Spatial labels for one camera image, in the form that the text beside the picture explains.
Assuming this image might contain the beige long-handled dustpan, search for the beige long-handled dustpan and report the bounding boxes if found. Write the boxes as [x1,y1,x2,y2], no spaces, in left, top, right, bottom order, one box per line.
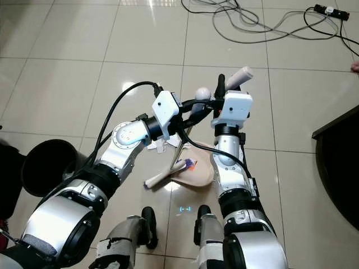
[171,66,255,189]

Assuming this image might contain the beige broom with ball end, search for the beige broom with ball end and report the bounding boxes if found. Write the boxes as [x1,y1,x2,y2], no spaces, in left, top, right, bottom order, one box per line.
[144,86,213,190]

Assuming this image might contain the white paper scraps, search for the white paper scraps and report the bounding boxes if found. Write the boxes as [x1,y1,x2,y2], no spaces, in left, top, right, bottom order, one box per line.
[146,140,173,153]

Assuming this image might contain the robot right leg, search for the robot right leg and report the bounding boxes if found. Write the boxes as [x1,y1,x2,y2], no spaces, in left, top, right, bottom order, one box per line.
[195,205,228,269]

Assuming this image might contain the robot leg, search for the robot leg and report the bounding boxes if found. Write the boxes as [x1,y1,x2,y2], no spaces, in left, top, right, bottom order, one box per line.
[94,206,159,269]
[195,205,228,269]

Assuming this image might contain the black bag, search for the black bag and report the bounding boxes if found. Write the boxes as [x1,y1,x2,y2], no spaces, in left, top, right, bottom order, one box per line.
[0,139,24,220]

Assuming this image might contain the black power strip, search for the black power strip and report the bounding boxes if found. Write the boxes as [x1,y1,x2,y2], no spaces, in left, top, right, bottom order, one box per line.
[314,4,351,21]

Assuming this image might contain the robot left leg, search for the robot left leg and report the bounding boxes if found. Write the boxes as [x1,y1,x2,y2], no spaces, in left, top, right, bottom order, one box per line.
[94,206,159,269]

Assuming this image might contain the black round waste bin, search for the black round waste bin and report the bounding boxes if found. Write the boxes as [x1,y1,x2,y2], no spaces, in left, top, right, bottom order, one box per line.
[21,138,86,197]

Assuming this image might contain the dark red round object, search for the dark red round object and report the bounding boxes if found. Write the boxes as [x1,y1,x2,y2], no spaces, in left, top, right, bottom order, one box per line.
[0,227,13,252]

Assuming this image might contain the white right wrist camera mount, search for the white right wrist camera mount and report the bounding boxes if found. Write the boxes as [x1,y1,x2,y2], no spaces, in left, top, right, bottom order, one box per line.
[223,91,254,129]

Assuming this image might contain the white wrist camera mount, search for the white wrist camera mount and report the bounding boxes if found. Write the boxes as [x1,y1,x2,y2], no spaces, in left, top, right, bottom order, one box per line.
[151,90,183,141]
[223,91,254,129]

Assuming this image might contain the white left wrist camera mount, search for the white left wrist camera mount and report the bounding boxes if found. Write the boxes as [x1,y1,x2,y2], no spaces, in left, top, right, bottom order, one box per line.
[151,90,183,141]

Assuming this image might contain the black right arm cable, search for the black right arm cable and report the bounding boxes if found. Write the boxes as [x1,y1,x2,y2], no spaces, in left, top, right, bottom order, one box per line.
[174,120,265,198]

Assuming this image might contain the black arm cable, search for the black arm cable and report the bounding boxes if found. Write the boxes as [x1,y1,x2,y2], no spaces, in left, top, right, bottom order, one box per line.
[174,120,265,198]
[28,81,164,236]

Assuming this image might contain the grey floor cable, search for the grey floor cable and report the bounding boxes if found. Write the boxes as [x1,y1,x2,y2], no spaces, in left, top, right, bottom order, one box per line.
[212,0,344,45]

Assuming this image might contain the thin black floor cable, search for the thin black floor cable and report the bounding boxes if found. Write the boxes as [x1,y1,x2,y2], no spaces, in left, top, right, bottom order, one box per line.
[181,0,254,16]

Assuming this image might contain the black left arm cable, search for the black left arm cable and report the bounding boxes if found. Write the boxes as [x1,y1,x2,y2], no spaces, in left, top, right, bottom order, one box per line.
[28,81,164,236]

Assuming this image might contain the black power strip cable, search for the black power strip cable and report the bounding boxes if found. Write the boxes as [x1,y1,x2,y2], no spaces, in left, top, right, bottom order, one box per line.
[303,8,359,58]

